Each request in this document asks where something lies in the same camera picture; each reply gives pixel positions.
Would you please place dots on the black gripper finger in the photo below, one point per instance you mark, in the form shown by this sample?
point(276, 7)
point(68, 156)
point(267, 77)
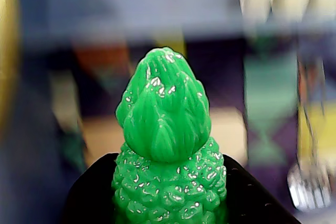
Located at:
point(89, 195)
point(252, 197)

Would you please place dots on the green toy pineapple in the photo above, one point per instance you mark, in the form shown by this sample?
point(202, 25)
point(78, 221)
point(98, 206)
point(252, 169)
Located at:
point(168, 142)

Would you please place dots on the silver metal fork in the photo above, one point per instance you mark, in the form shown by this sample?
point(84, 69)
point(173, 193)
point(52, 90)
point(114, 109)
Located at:
point(309, 182)

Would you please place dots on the colourful backsplash panel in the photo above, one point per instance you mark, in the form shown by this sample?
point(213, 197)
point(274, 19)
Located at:
point(223, 77)

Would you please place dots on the blue toy kitchen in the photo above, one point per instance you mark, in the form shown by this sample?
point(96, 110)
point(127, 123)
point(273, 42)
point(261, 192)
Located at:
point(131, 1)

